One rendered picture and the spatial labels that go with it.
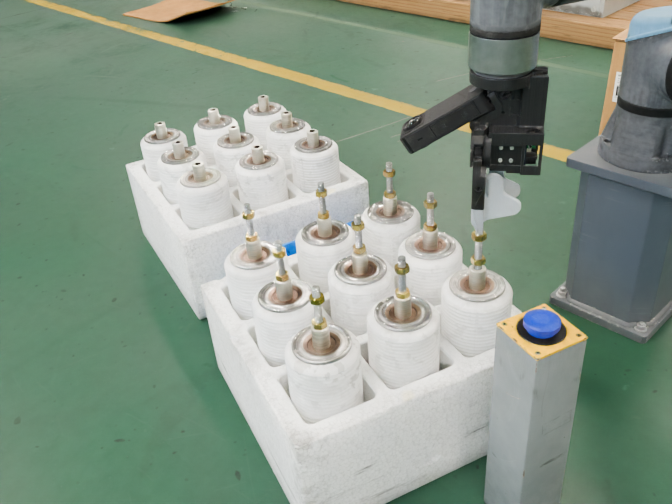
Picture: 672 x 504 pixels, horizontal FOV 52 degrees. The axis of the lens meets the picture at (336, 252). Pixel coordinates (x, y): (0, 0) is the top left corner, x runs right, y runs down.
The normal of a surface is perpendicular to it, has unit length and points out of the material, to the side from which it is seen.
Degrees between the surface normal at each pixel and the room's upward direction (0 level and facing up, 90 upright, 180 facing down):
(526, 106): 90
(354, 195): 90
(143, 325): 0
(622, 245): 90
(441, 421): 90
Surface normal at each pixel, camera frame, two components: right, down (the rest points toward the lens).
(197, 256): 0.49, 0.45
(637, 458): -0.07, -0.84
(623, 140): -0.80, 0.10
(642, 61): -0.91, 0.25
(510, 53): 0.00, 0.54
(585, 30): -0.71, 0.43
